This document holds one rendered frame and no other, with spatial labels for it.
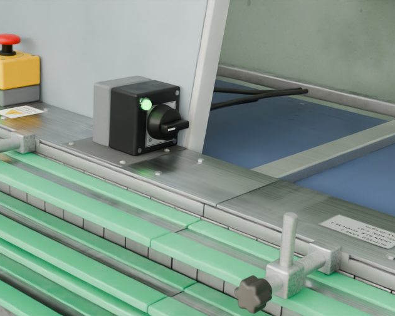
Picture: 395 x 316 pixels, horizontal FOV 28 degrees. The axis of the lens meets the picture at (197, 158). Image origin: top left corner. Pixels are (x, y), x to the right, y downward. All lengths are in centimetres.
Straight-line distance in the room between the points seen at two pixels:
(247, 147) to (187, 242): 35
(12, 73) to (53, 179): 27
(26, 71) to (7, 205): 23
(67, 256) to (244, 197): 22
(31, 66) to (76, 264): 40
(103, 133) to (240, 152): 20
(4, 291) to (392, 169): 53
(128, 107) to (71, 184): 12
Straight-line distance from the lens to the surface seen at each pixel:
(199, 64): 99
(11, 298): 104
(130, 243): 94
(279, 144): 113
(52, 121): 112
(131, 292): 85
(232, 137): 115
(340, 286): 73
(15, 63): 119
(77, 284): 91
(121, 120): 97
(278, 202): 86
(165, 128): 95
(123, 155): 97
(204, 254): 76
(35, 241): 96
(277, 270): 69
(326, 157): 104
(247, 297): 66
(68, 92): 118
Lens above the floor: 149
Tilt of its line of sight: 47 degrees down
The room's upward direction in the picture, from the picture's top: 107 degrees counter-clockwise
